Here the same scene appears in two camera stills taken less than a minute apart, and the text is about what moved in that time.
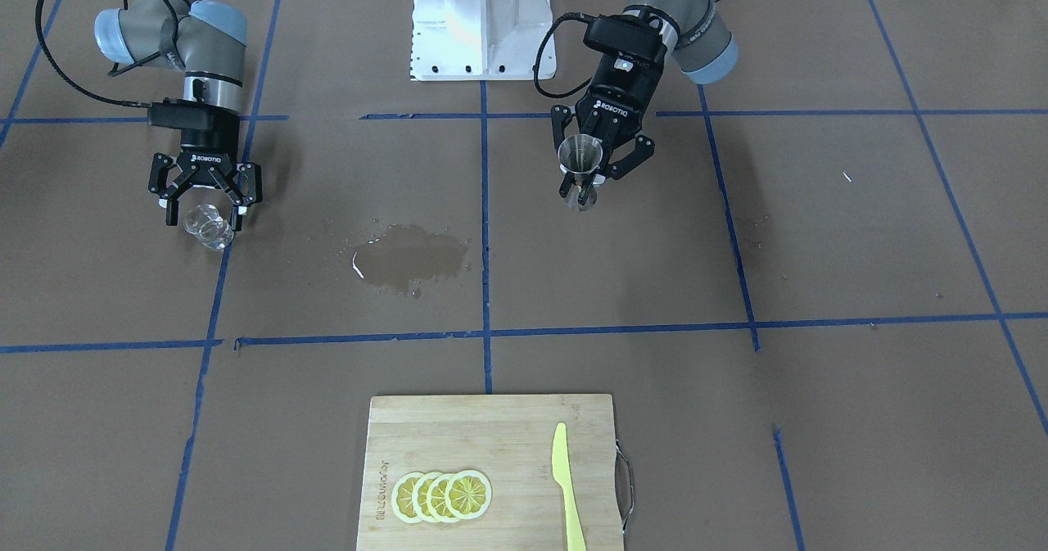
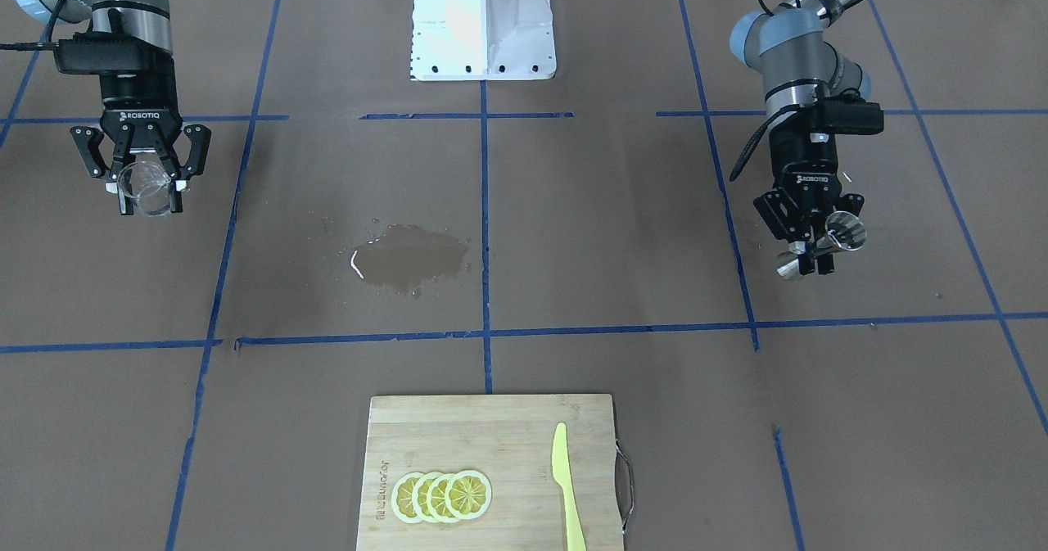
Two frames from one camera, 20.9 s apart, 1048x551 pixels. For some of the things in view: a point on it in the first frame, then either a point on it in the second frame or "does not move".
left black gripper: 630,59 to 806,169
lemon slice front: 468,494 does not move
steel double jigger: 580,154 to 843,231
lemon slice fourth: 402,497 does not move
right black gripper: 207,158 to 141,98
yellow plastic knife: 562,475 does not move
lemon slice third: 419,496 does not move
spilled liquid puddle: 406,255 does not move
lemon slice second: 435,499 does not move
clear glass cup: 206,223 to 149,184
